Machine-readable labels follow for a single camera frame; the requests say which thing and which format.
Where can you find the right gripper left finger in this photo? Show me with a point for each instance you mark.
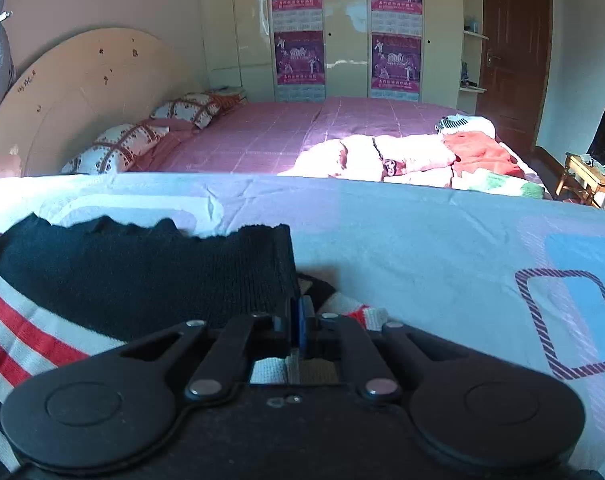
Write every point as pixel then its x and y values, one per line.
pixel 286 324

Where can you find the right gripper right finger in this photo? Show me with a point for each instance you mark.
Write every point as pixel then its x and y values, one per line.
pixel 307 324

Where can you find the striped knit sweater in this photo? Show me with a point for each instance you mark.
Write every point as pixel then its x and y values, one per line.
pixel 70 293

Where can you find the pile of folded clothes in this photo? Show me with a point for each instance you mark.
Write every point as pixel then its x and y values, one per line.
pixel 463 153

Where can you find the pink bed cover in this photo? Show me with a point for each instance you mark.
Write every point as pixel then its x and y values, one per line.
pixel 266 138

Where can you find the far patterned pillow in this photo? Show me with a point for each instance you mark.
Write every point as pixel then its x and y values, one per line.
pixel 199 109

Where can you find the patterned pillow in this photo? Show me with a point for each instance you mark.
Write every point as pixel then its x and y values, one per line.
pixel 199 109
pixel 116 150

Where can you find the lower left pink poster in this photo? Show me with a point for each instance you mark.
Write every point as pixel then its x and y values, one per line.
pixel 299 66

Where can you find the near patterned pillow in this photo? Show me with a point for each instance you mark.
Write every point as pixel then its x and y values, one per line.
pixel 116 150

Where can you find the patterned light blue bedsheet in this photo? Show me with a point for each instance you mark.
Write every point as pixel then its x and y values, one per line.
pixel 518 278

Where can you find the lower right pink poster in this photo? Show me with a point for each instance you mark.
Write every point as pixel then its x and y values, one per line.
pixel 396 63

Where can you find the cream wardrobe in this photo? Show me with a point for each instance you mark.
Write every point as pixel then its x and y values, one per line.
pixel 239 48

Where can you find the wooden side table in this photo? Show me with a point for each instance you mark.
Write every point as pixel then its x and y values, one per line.
pixel 584 181

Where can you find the beige round headboard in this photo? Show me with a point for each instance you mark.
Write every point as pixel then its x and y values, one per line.
pixel 80 88

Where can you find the brown wooden door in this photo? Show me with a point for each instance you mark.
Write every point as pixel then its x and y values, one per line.
pixel 515 67

